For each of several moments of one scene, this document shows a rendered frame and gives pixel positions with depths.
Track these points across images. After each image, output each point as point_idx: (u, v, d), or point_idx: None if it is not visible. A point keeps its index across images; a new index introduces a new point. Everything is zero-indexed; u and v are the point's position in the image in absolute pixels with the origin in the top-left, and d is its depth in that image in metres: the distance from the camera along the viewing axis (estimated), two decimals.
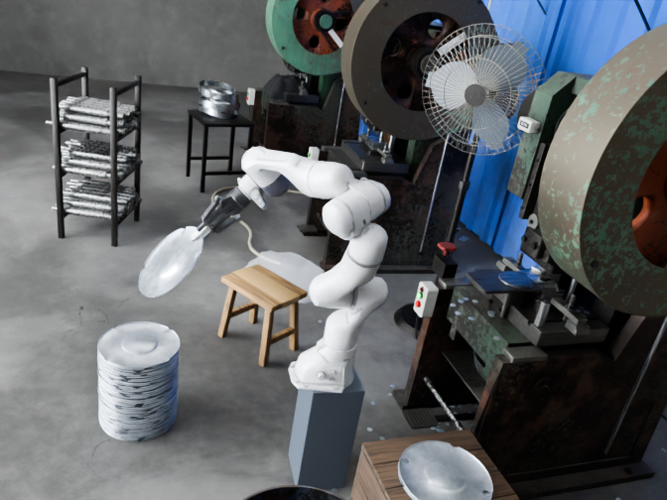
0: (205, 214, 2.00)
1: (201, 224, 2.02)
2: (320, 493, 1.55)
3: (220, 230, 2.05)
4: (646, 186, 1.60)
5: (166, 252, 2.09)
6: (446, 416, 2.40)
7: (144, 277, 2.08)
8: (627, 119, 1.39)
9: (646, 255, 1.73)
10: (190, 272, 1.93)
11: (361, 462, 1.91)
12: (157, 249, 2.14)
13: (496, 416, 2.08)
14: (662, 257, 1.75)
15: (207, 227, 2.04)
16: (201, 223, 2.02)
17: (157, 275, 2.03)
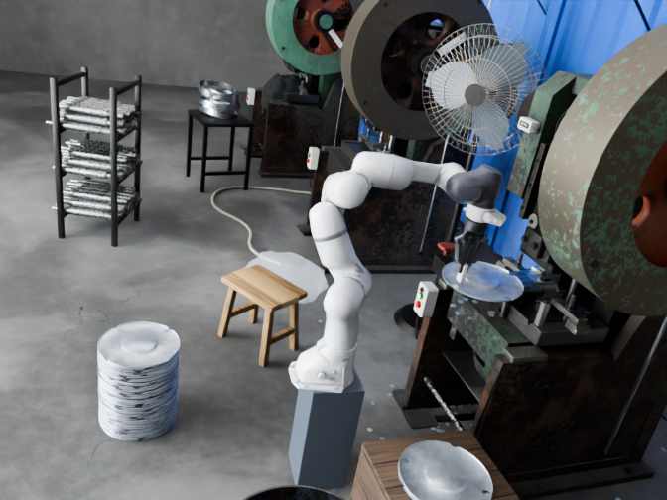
0: (457, 258, 2.02)
1: (459, 265, 2.05)
2: (320, 493, 1.55)
3: (476, 259, 2.04)
4: None
5: (501, 284, 2.10)
6: (446, 416, 2.40)
7: (496, 269, 2.21)
8: (627, 119, 1.39)
9: None
10: (442, 276, 2.11)
11: (361, 462, 1.91)
12: (519, 285, 2.11)
13: (496, 416, 2.08)
14: None
15: (464, 263, 2.06)
16: (459, 265, 2.05)
17: (481, 272, 2.17)
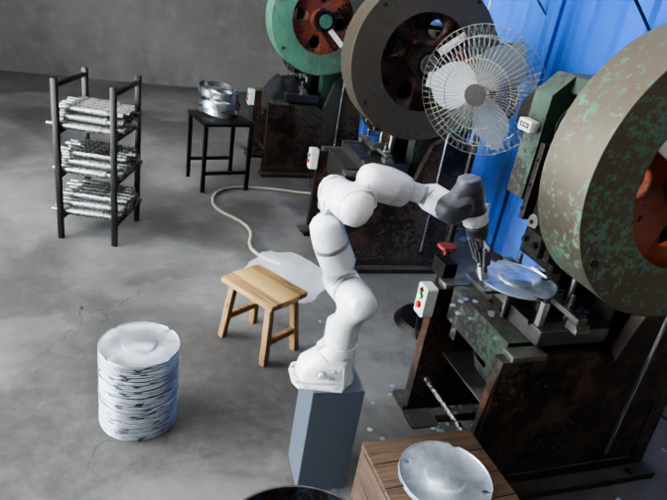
0: (488, 262, 2.04)
1: (484, 268, 2.07)
2: (320, 493, 1.55)
3: None
4: None
5: (534, 286, 2.14)
6: (446, 416, 2.40)
7: (534, 273, 2.24)
8: (627, 119, 1.39)
9: None
10: (476, 270, 2.18)
11: (361, 462, 1.91)
12: (553, 289, 2.14)
13: (496, 416, 2.08)
14: None
15: (480, 263, 2.08)
16: (483, 268, 2.07)
17: (518, 273, 2.22)
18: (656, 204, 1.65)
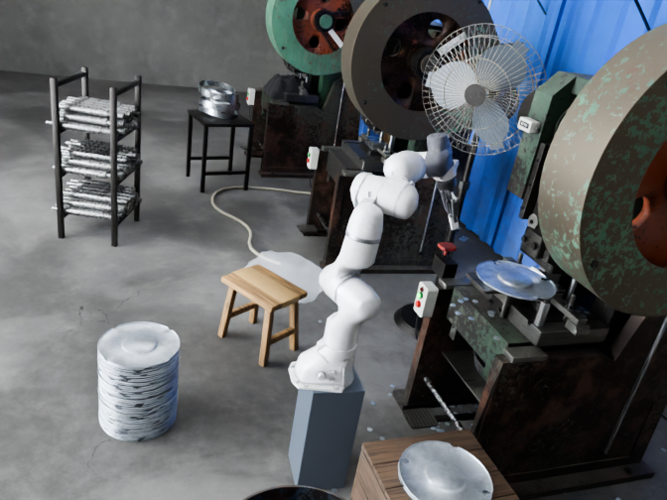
0: (458, 211, 2.31)
1: (454, 217, 2.34)
2: (320, 493, 1.55)
3: None
4: None
5: (518, 273, 2.22)
6: (446, 416, 2.40)
7: (487, 265, 2.25)
8: (627, 119, 1.39)
9: None
10: (519, 298, 2.03)
11: (361, 462, 1.91)
12: (514, 265, 2.28)
13: (496, 416, 2.08)
14: None
15: (451, 214, 2.35)
16: (454, 217, 2.34)
17: (497, 274, 2.18)
18: None
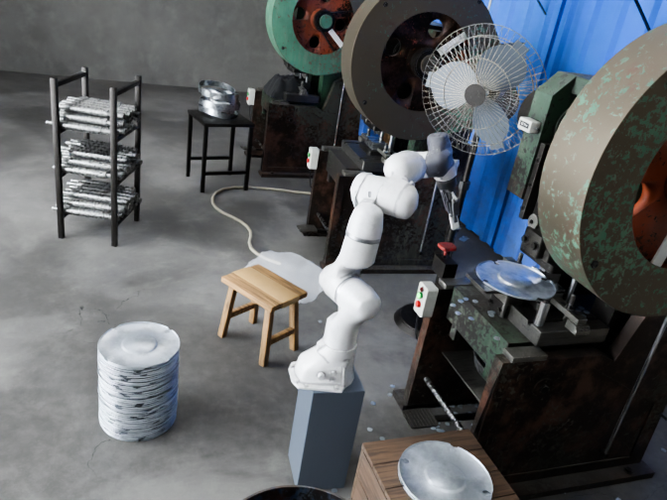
0: (458, 211, 2.30)
1: (455, 217, 2.34)
2: (320, 493, 1.55)
3: None
4: (651, 173, 1.59)
5: (496, 273, 2.19)
6: (446, 416, 2.40)
7: (494, 287, 2.09)
8: (627, 119, 1.39)
9: None
10: (555, 288, 2.15)
11: (361, 462, 1.91)
12: (478, 270, 2.19)
13: (496, 416, 2.08)
14: (645, 256, 1.73)
15: (452, 214, 2.35)
16: (454, 217, 2.34)
17: (512, 287, 2.11)
18: None
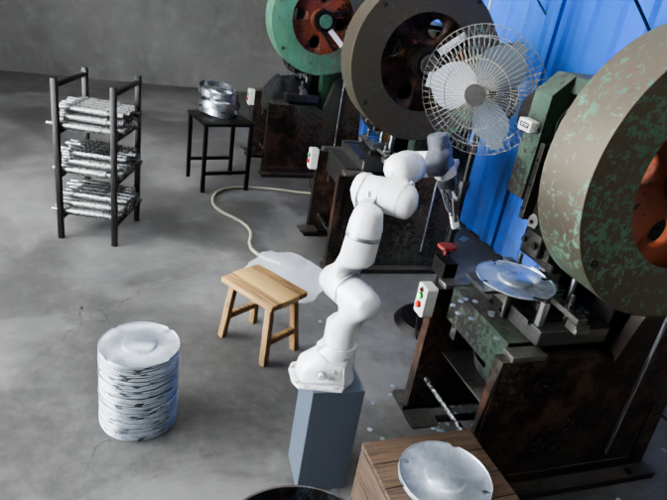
0: (458, 211, 2.30)
1: (455, 217, 2.34)
2: (320, 493, 1.55)
3: None
4: None
5: (511, 287, 2.10)
6: (446, 416, 2.40)
7: (544, 296, 2.08)
8: (627, 119, 1.39)
9: None
10: (511, 263, 2.29)
11: (361, 462, 1.91)
12: (515, 296, 2.04)
13: (496, 416, 2.08)
14: None
15: (452, 213, 2.35)
16: (455, 216, 2.34)
17: (533, 285, 2.14)
18: (654, 196, 1.63)
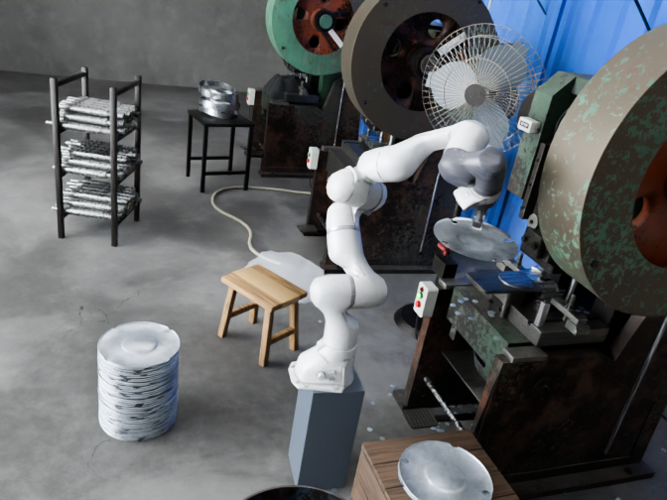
0: None
1: None
2: (320, 493, 1.55)
3: (472, 224, 1.82)
4: None
5: (479, 233, 1.94)
6: (446, 416, 2.40)
7: (511, 247, 1.95)
8: (627, 119, 1.39)
9: None
10: (456, 251, 2.14)
11: (361, 462, 1.91)
12: (491, 228, 1.88)
13: (496, 416, 2.08)
14: None
15: None
16: None
17: (493, 248, 2.00)
18: None
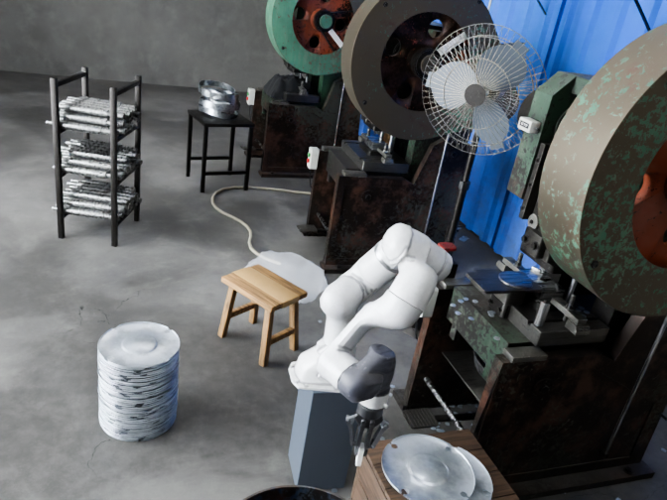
0: None
1: (366, 448, 1.77)
2: (320, 493, 1.55)
3: None
4: (661, 224, 1.69)
5: (406, 468, 1.81)
6: (446, 416, 2.40)
7: (420, 498, 1.71)
8: (627, 119, 1.39)
9: None
10: (467, 460, 1.87)
11: (361, 462, 1.91)
12: (387, 473, 1.78)
13: (496, 416, 2.08)
14: None
15: (361, 446, 1.76)
16: (367, 448, 1.77)
17: (434, 486, 1.76)
18: None
